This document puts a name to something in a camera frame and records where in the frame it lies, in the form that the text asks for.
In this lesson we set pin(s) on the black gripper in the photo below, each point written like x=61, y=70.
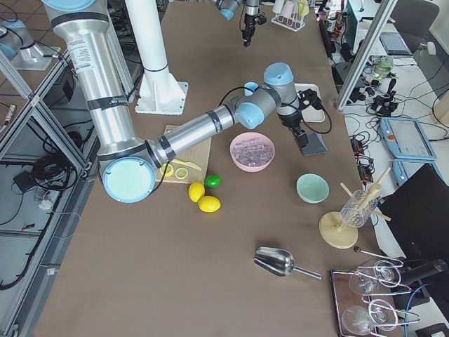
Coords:
x=290, y=121
x=250, y=18

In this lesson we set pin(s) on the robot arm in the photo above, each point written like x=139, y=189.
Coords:
x=187, y=40
x=228, y=8

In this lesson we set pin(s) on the pile of ice cubes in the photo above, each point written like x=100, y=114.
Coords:
x=252, y=153

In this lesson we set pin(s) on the light blue plastic cup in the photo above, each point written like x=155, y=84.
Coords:
x=250, y=87

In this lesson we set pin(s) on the wooden cup tree stand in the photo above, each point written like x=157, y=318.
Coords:
x=340, y=228

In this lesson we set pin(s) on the steel ice scoop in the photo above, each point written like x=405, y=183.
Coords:
x=279, y=262

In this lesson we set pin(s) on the grey folded cloth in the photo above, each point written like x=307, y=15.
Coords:
x=315, y=145

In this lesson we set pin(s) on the cream rabbit tray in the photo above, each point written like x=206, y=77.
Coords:
x=310, y=114

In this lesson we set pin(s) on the pink bowl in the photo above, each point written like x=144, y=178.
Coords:
x=248, y=136

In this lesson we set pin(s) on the mint green bowl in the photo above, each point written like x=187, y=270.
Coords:
x=312, y=188

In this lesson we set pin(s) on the textured glass on stand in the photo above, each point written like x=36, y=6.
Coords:
x=353, y=214

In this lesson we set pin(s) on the green lime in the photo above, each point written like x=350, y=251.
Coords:
x=212, y=181

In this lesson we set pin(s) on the blue teach pendant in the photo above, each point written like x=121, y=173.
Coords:
x=405, y=168
x=406, y=139

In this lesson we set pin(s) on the yellow plastic knife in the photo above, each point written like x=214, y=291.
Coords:
x=187, y=163

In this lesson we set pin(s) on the wooden cutting board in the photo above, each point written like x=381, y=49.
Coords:
x=198, y=154

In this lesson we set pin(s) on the whole yellow lemon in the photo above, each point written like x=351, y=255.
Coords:
x=196, y=191

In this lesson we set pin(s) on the upper lemon slice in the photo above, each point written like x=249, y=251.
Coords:
x=181, y=173

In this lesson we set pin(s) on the wine glass rack tray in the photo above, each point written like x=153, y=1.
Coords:
x=364, y=299

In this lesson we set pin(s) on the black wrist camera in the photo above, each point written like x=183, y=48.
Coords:
x=309, y=98

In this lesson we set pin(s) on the white wire cup rack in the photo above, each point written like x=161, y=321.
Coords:
x=290, y=14

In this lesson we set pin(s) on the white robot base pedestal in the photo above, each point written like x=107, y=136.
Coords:
x=160, y=92

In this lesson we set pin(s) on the aluminium frame post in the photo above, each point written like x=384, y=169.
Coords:
x=381, y=17

